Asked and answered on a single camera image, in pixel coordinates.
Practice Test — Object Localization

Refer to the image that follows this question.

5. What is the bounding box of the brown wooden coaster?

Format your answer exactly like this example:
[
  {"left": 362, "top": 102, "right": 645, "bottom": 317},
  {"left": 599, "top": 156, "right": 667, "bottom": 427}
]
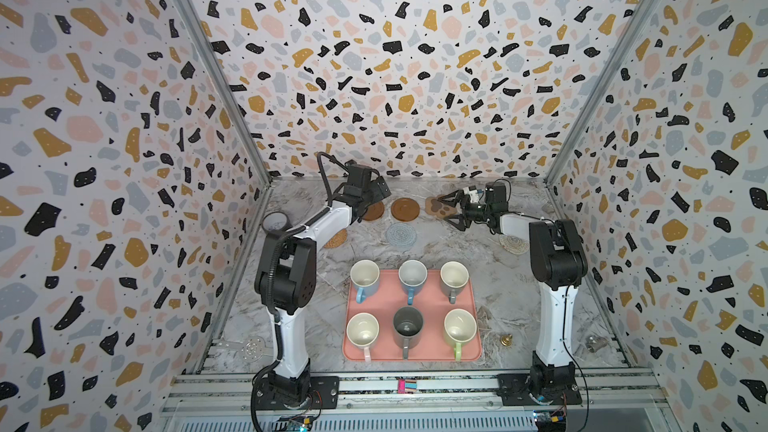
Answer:
[
  {"left": 391, "top": 198, "right": 420, "bottom": 222},
  {"left": 363, "top": 202, "right": 385, "bottom": 222}
]

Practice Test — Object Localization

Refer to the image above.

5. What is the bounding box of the paw print wooden coaster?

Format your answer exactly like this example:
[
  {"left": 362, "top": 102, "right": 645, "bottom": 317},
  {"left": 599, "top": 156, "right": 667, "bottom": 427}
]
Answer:
[{"left": 424, "top": 197, "right": 457, "bottom": 220}]

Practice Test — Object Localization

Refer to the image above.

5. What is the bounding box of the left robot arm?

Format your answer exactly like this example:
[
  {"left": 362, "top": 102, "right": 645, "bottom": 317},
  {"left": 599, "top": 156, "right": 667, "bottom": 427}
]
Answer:
[{"left": 254, "top": 153, "right": 391, "bottom": 407}]

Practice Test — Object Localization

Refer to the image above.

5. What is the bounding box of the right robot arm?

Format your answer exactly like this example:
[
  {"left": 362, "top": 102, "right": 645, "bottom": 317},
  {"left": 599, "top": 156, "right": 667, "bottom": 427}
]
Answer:
[{"left": 437, "top": 179, "right": 587, "bottom": 405}]

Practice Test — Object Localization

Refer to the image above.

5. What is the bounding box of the beige patterned round coaster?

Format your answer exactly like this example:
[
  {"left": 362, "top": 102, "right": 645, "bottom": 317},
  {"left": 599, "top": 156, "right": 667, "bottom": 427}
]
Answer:
[{"left": 499, "top": 235, "right": 530, "bottom": 256}]

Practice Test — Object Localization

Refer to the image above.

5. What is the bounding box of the woven rattan coaster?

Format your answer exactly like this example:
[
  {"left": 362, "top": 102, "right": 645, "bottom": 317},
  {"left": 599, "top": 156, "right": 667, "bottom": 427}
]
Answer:
[{"left": 324, "top": 229, "right": 348, "bottom": 249}]

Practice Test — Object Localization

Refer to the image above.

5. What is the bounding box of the light blue round coaster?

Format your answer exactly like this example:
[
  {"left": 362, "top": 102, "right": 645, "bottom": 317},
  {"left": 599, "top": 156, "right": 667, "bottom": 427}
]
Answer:
[{"left": 386, "top": 223, "right": 418, "bottom": 250}]

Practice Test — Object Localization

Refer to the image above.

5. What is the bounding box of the light blue mug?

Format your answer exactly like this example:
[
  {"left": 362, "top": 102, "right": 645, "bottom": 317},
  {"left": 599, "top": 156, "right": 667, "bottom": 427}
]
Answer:
[{"left": 398, "top": 260, "right": 428, "bottom": 306}]

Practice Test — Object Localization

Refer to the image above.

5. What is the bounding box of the pink silicone tray mat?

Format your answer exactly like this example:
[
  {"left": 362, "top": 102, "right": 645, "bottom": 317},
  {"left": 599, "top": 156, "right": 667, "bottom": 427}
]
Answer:
[{"left": 342, "top": 270, "right": 483, "bottom": 363}]

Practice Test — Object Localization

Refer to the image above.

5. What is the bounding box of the black tape roll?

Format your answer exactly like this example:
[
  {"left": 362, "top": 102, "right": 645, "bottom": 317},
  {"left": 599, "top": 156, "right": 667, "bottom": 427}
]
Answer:
[{"left": 261, "top": 211, "right": 292, "bottom": 236}]

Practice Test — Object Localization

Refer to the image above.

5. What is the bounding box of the dark grey mug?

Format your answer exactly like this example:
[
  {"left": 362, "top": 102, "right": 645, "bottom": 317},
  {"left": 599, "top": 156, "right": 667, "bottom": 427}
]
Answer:
[{"left": 393, "top": 306, "right": 424, "bottom": 360}]

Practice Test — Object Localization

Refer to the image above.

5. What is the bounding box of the small brass bell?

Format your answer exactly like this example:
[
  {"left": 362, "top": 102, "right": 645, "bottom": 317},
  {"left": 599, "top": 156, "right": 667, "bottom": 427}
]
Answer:
[{"left": 500, "top": 334, "right": 513, "bottom": 347}]

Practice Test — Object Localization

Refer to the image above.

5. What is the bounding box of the small silver bell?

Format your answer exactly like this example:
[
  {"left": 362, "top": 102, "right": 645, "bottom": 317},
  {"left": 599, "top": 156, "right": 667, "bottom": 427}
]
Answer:
[{"left": 585, "top": 335, "right": 609, "bottom": 353}]

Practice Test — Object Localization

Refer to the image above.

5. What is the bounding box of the clear perforated disc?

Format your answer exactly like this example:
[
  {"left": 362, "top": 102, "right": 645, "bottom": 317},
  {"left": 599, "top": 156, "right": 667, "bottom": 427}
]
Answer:
[{"left": 239, "top": 336, "right": 271, "bottom": 361}]

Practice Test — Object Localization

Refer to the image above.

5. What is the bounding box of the white mug grey handle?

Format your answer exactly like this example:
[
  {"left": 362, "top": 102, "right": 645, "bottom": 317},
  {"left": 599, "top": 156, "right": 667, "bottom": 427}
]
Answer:
[{"left": 440, "top": 261, "right": 469, "bottom": 304}]

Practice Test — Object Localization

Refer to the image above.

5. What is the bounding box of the white mug blue handle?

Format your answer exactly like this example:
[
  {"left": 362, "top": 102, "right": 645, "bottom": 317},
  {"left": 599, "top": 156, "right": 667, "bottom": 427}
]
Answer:
[{"left": 350, "top": 260, "right": 380, "bottom": 304}]

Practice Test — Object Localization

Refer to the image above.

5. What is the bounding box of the white mug green handle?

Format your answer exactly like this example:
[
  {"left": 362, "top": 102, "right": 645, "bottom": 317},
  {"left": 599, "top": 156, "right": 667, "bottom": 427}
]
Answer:
[{"left": 443, "top": 308, "right": 477, "bottom": 362}]

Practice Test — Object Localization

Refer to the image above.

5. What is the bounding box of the white mug pink handle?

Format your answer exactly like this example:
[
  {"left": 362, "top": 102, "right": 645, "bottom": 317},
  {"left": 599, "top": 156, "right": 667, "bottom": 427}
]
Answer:
[{"left": 346, "top": 312, "right": 380, "bottom": 363}]

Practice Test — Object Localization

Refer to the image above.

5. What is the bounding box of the aluminium front rail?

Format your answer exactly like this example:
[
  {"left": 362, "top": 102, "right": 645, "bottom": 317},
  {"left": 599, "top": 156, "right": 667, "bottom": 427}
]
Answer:
[{"left": 154, "top": 368, "right": 680, "bottom": 431}]

